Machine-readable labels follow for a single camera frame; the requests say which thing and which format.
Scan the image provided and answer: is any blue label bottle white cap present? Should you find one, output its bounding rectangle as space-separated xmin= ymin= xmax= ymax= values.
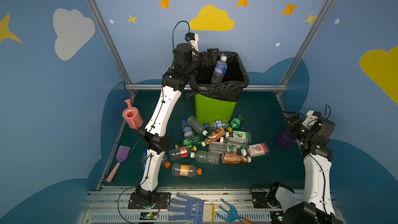
xmin=211 ymin=55 xmax=228 ymax=85

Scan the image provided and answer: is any pink label square bottle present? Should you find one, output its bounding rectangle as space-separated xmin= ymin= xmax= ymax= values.
xmin=240 ymin=143 xmax=270 ymax=157

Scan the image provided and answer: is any brown tea bottle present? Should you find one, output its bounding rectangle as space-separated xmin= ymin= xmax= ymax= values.
xmin=221 ymin=152 xmax=251 ymax=164

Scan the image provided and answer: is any small orange cap bottle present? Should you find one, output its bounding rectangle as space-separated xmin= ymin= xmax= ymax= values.
xmin=161 ymin=155 xmax=171 ymax=169

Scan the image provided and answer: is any orange label clear bottle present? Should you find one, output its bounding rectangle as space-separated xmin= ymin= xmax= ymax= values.
xmin=172 ymin=163 xmax=202 ymax=177

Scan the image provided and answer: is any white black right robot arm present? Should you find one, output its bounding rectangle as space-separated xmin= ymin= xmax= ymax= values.
xmin=268 ymin=111 xmax=341 ymax=224

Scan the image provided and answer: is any blue label bottle near arm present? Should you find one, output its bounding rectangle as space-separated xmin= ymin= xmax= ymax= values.
xmin=142 ymin=151 xmax=147 ymax=171

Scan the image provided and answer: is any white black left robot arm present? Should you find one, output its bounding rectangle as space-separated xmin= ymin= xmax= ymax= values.
xmin=133 ymin=40 xmax=215 ymax=206

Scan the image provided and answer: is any black bin liner bag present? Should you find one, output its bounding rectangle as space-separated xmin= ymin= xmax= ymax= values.
xmin=184 ymin=51 xmax=249 ymax=102

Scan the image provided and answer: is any green bottle by bin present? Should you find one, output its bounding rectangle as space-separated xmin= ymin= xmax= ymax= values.
xmin=227 ymin=114 xmax=246 ymax=132

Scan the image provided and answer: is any green plastic bin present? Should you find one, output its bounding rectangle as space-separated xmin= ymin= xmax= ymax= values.
xmin=194 ymin=94 xmax=237 ymax=124

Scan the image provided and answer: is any purple blue glass vase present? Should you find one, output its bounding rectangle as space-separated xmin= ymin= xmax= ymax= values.
xmin=276 ymin=128 xmax=295 ymax=148

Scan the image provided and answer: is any lime label square bottle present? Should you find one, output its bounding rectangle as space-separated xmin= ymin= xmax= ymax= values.
xmin=225 ymin=130 xmax=252 ymax=145

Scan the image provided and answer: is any blue cap water bottle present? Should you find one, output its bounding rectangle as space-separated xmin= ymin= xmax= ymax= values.
xmin=204 ymin=120 xmax=229 ymax=130

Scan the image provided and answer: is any orange tea bottle white cap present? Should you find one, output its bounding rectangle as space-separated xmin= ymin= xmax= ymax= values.
xmin=201 ymin=128 xmax=226 ymax=147

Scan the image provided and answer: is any clear crushed bottle white cap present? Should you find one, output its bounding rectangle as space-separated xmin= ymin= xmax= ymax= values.
xmin=187 ymin=116 xmax=208 ymax=136

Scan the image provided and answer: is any clear square bottle white cap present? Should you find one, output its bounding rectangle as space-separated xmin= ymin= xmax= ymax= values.
xmin=208 ymin=141 xmax=237 ymax=154

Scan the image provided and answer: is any pink plastic watering can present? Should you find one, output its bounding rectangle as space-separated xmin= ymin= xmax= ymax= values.
xmin=122 ymin=99 xmax=144 ymax=130

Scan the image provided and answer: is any green sprite bottle yellow cap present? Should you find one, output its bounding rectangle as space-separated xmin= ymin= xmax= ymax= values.
xmin=175 ymin=135 xmax=204 ymax=149

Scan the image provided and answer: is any clear ribbed bottle white cap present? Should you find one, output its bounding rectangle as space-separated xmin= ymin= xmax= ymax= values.
xmin=190 ymin=150 xmax=220 ymax=165

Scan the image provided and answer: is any right green circuit board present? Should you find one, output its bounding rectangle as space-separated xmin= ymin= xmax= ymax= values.
xmin=270 ymin=212 xmax=284 ymax=224

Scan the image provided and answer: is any green circuit board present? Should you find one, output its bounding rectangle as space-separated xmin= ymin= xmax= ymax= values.
xmin=270 ymin=212 xmax=284 ymax=224
xmin=140 ymin=212 xmax=158 ymax=221

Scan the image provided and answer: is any red label yellow cap bottle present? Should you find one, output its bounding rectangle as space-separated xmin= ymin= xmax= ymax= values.
xmin=169 ymin=146 xmax=197 ymax=161

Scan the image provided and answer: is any teal garden hand rake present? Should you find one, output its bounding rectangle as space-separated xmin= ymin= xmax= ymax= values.
xmin=216 ymin=198 xmax=253 ymax=224

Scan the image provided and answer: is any purple pink toy shovel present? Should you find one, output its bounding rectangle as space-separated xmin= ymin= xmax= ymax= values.
xmin=105 ymin=145 xmax=132 ymax=183

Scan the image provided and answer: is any blue white knitted glove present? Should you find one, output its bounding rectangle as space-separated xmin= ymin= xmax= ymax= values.
xmin=167 ymin=192 xmax=215 ymax=224

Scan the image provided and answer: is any left green circuit board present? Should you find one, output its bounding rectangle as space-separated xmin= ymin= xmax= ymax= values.
xmin=140 ymin=212 xmax=158 ymax=221

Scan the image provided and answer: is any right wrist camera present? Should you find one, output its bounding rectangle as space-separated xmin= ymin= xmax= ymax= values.
xmin=302 ymin=110 xmax=322 ymax=128

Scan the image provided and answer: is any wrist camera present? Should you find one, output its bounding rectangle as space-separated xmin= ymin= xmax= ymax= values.
xmin=302 ymin=110 xmax=322 ymax=128
xmin=185 ymin=32 xmax=199 ymax=51

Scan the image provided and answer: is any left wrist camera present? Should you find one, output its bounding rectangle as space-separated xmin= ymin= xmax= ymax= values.
xmin=185 ymin=32 xmax=199 ymax=51

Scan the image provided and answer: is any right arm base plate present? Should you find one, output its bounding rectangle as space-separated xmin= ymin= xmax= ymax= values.
xmin=250 ymin=191 xmax=280 ymax=208

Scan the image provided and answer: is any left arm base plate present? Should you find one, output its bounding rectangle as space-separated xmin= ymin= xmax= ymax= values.
xmin=127 ymin=192 xmax=172 ymax=209

